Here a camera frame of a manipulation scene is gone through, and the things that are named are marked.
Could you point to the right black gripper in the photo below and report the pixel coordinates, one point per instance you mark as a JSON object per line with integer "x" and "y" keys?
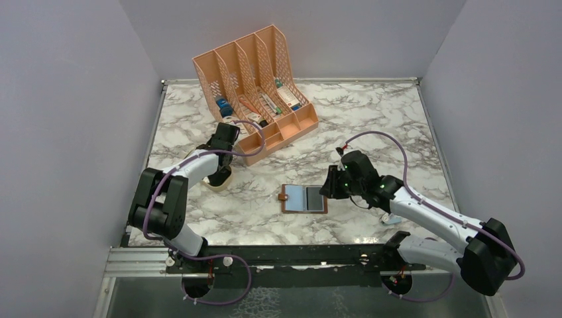
{"x": 330, "y": 189}

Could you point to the brown leather card holder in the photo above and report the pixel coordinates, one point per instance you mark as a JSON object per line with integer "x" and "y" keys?
{"x": 293, "y": 200}

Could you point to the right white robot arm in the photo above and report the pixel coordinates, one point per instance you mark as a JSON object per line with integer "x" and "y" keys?
{"x": 480, "y": 252}

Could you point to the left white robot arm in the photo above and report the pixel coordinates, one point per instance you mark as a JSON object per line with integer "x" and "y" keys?
{"x": 160, "y": 201}

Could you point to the tan oval tray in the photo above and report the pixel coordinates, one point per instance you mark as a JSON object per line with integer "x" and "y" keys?
{"x": 217, "y": 187}

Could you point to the small white blue object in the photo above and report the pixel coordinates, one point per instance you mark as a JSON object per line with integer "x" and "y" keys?
{"x": 390, "y": 219}

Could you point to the pink plastic file organizer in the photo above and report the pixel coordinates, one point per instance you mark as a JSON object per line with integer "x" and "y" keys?
{"x": 247, "y": 72}

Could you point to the red white box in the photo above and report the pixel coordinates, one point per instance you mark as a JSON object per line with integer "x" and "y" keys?
{"x": 289, "y": 98}

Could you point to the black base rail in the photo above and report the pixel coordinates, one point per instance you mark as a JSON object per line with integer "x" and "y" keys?
{"x": 289, "y": 266}

